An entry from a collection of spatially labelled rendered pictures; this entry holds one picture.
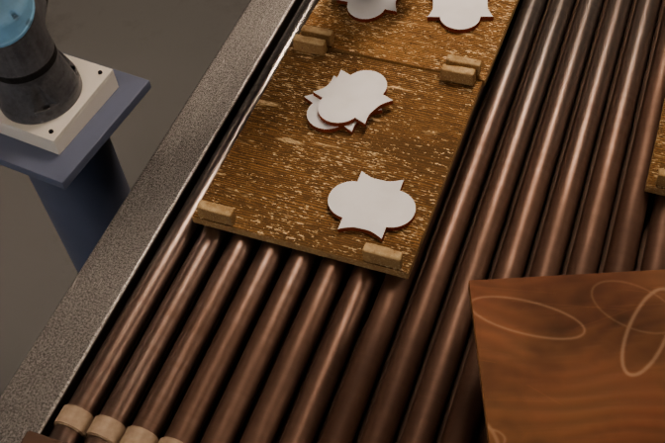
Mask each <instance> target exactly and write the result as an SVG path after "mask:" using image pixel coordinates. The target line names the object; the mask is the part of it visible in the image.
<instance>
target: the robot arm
mask: <svg viewBox="0 0 665 443"><path fill-rule="evenodd" d="M47 8H48V0H0V110H1V111H2V113H3V114H4V116H5V117H6V118H8V119H9V120H11V121H12V122H15V123H18V124H22V125H37V124H42V123H46V122H49V121H51V120H54V119H56V118H58V117H60V116H61V115H63V114H64V113H66V112H67V111H68V110H69V109H70V108H71V107H72V106H73V105H74V104H75V103H76V102H77V100H78V98H79V96H80V94H81V91H82V79H81V76H80V74H79V72H78V70H77V68H76V66H75V65H74V63H73V62H72V61H71V60H70V59H68V58H67V57H66V56H65V55H64V54H63V53H62V52H61V51H60V50H59V49H58V48H56V46H55V44H54V42H53V40H52V38H51V35H50V33H49V31H48V28H47V24H46V14H47Z"/></svg>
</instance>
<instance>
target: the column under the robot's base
mask: <svg viewBox="0 0 665 443"><path fill-rule="evenodd" d="M111 69H113V68H111ZM113 71H114V74H115V76H116V79H117V82H118V85H119V88H118V89H117V90H116V91H115V92H114V93H113V94H112V96H111V97H110V98H109V99H108V100H107V101H106V103H105V104H104V105H103V106H102V107H101V108H100V109H99V111H98V112H97V113H96V114H95V115H94V116H93V117H92V119H91V120H90V121H89V122H88V123H87V124H86V125H85V127H84V128H83V129H82V130H81V131H80V132H79V134H78V135H77V136H76V137H75V138H74V139H73V140H72V142H71V143H70V144H69V145H68V146H67V147H66V148H65V150H64V151H63V152H62V153H61V154H56V153H53V152H51V151H48V150H45V149H42V148H40V147H37V146H34V145H32V144H29V143H26V142H23V141H21V140H18V139H15V138H13V137H10V136H7V135H4V134H2V133H0V165H3V166H5V167H8V168H11V169H13V170H16V171H18V172H21V173H24V174H26V175H29V177H30V179H31V181H32V183H33V185H34V187H35V189H36V191H37V193H38V195H39V197H40V199H41V201H42V203H43V205H44V207H45V209H46V211H47V214H48V216H49V218H50V220H51V222H52V224H53V226H54V227H55V229H56V231H57V233H58V235H59V237H60V239H61V241H62V243H63V245H64V247H65V249H66V251H67V253H68V255H69V257H70V259H71V261H72V263H73V265H74V267H75V269H76V271H77V273H79V271H80V270H81V268H82V267H83V265H84V263H85V262H86V260H87V259H88V257H89V255H90V254H91V252H92V251H93V249H94V248H95V246H96V244H97V243H98V241H99V240H100V238H101V236H102V235H103V233H104V232H105V230H106V229H107V227H108V225H109V224H110V222H111V221H112V219H113V217H114V216H115V214H116V213H117V211H118V210H119V208H120V206H121V205H122V203H123V202H124V201H125V199H126V198H127V196H128V195H129V193H130V191H131V190H130V187H129V184H128V182H127V179H126V177H125V174H124V171H123V169H122V166H121V164H120V161H119V158H118V156H117V153H116V151H115V148H114V145H113V143H112V141H111V139H110V136H111V135H112V134H113V132H114V131H115V130H116V129H117V128H118V126H119V125H120V124H121V123H122V122H123V120H124V119H125V118H126V117H127V116H128V115H129V113H130V112H131V111H132V110H133V109H134V107H135V106H136V105H137V104H138V103H139V101H140V100H141V99H142V98H143V97H144V95H145V94H146V93H147V92H148V91H149V89H150V88H151V85H150V82H149V80H146V79H143V78H140V77H137V76H134V75H132V74H129V73H126V72H122V71H119V70H116V69H113Z"/></svg>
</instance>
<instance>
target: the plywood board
mask: <svg viewBox="0 0 665 443"><path fill-rule="evenodd" d="M468 290H469V298H470V306H471V313H472V321H473V329H474V337H475V345H476V353H477V361H478V369H479V377H480V385H481V392H482V400H483V407H484V415H485V423H486V431H487V439H488V443H665V269H664V270H646V271H628V272H611V273H594V274H576V275H558V276H540V277H522V278H505V279H487V280H469V284H468Z"/></svg>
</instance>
